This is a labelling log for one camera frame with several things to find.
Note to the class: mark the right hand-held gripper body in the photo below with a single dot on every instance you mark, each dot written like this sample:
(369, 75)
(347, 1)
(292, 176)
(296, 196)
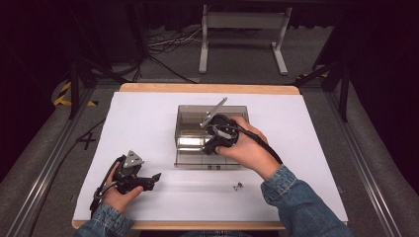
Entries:
(224, 130)

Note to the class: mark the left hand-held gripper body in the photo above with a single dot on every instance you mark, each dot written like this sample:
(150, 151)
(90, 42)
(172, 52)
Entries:
(129, 171)

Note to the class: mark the transparent drawer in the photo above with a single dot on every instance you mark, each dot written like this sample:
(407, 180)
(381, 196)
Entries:
(191, 154)

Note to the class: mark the smoky transparent drawer box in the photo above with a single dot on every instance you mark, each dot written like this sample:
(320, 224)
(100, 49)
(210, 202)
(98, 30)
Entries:
(191, 121)

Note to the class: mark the person's left hand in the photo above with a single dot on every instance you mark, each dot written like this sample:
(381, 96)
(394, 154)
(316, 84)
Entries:
(117, 199)

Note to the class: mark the person's right hand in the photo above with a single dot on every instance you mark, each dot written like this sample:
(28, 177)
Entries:
(250, 148)

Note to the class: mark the small screw right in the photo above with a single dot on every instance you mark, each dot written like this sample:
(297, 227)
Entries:
(237, 186)

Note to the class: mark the white table sheet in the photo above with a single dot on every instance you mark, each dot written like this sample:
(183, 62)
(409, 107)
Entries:
(131, 115)

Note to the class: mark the person's jeans lap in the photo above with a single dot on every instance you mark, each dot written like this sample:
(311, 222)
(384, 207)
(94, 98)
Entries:
(215, 234)

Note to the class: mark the black metal stand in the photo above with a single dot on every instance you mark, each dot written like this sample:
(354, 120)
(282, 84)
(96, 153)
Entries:
(75, 89)
(344, 92)

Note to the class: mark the white metal stand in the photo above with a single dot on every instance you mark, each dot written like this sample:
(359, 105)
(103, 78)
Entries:
(243, 20)

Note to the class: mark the aluminium floor rail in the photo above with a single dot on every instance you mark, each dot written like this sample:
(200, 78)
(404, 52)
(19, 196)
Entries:
(362, 164)
(49, 164)

